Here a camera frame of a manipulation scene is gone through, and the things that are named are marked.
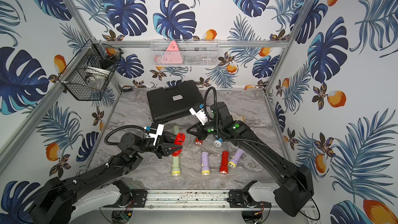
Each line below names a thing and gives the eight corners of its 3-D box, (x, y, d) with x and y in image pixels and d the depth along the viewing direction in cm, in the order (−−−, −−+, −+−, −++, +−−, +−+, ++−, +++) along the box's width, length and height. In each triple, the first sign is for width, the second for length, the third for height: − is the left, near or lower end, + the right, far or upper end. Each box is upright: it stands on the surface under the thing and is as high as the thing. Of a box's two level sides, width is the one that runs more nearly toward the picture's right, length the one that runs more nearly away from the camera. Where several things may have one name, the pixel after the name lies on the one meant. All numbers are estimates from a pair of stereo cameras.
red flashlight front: (219, 173, 84) (220, 171, 82) (221, 152, 92) (222, 150, 90) (226, 174, 84) (227, 173, 82) (228, 153, 91) (229, 151, 89)
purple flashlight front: (201, 175, 84) (201, 173, 81) (201, 153, 91) (201, 151, 88) (209, 175, 84) (210, 173, 81) (209, 153, 91) (209, 151, 88)
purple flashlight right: (227, 164, 87) (227, 162, 85) (238, 148, 92) (239, 147, 90) (234, 169, 85) (234, 168, 83) (244, 153, 91) (245, 151, 88)
